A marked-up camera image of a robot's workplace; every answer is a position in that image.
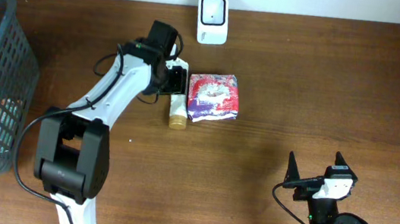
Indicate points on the white tube gold cap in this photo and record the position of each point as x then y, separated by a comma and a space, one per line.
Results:
178, 109

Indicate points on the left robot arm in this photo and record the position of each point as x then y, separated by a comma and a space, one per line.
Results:
72, 156

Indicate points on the red purple tissue pack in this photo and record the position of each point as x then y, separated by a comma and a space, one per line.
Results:
212, 97

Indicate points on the white barcode scanner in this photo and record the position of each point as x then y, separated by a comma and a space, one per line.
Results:
212, 22

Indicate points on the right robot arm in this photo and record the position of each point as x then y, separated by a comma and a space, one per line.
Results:
323, 211

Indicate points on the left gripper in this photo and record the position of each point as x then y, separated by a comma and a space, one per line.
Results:
178, 82

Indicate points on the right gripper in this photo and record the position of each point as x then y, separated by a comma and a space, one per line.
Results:
306, 188

